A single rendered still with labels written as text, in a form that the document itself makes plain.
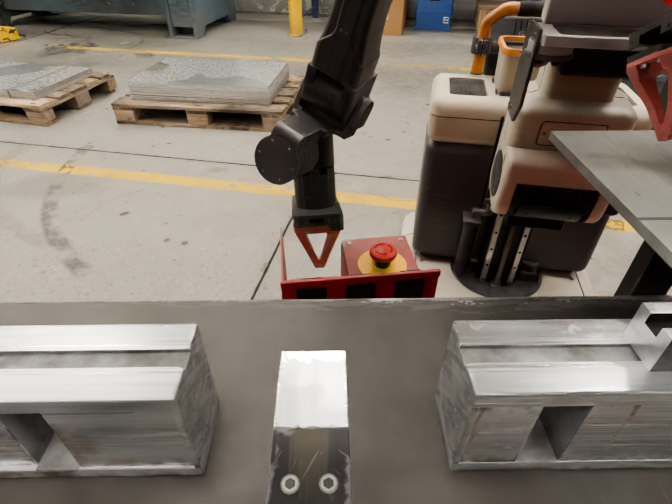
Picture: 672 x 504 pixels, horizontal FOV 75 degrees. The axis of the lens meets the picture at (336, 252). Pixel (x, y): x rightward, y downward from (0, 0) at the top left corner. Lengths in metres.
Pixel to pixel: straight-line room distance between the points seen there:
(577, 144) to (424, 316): 0.24
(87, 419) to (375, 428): 0.20
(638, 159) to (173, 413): 0.47
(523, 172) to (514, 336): 0.68
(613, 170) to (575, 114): 0.50
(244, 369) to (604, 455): 0.28
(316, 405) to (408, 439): 0.15
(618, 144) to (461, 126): 0.72
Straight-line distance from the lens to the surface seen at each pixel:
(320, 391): 0.23
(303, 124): 0.53
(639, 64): 0.52
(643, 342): 0.34
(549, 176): 0.98
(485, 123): 1.23
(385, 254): 0.62
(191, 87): 3.27
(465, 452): 0.34
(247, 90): 3.13
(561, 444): 0.36
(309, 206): 0.59
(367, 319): 0.43
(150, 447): 0.34
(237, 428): 0.37
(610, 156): 0.52
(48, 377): 0.32
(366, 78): 0.54
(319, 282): 0.53
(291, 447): 0.21
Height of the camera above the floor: 1.19
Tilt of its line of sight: 38 degrees down
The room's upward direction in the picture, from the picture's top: straight up
